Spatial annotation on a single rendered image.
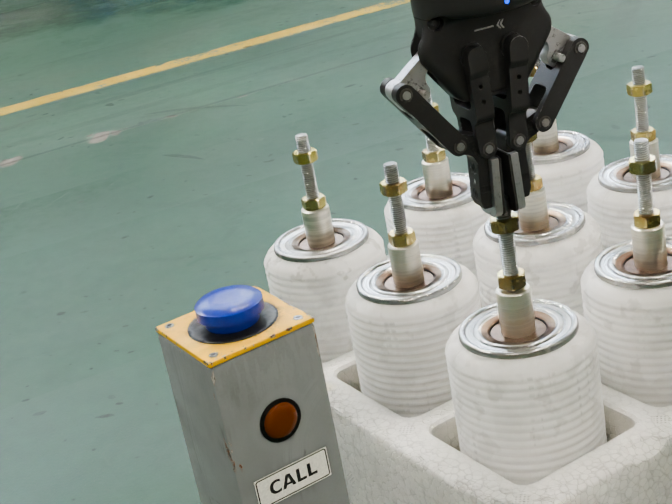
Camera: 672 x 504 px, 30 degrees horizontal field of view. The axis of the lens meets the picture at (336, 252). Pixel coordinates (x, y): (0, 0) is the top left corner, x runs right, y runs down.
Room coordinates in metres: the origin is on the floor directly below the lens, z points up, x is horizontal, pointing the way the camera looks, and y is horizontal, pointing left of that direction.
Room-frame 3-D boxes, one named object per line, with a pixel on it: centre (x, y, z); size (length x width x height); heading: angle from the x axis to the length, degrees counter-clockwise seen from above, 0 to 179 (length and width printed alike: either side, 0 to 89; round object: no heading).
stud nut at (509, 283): (0.71, -0.10, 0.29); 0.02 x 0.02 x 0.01; 51
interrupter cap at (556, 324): (0.71, -0.10, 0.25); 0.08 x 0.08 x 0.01
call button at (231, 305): (0.66, 0.07, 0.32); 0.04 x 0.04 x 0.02
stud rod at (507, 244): (0.71, -0.10, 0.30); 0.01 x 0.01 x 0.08
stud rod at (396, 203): (0.81, -0.05, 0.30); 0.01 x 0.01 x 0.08
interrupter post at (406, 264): (0.81, -0.05, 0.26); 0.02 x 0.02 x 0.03
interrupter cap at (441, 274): (0.81, -0.05, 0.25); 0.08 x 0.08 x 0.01
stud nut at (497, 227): (0.71, -0.10, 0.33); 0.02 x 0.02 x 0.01; 51
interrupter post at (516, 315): (0.71, -0.10, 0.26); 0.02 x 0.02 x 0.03
